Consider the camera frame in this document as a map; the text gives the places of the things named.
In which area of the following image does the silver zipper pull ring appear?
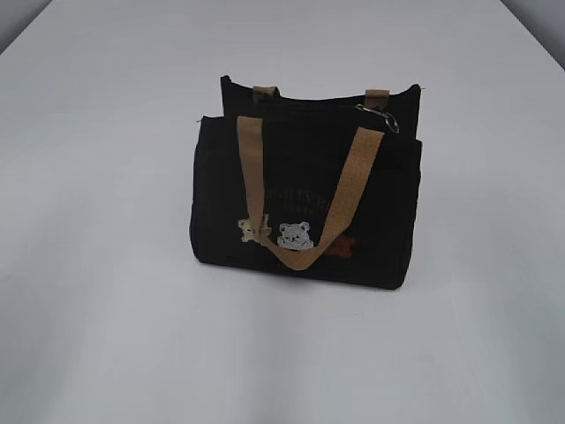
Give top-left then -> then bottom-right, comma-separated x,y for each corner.
354,104 -> 401,134

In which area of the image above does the black canvas tote bag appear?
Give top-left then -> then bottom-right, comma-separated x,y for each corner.
189,76 -> 423,290

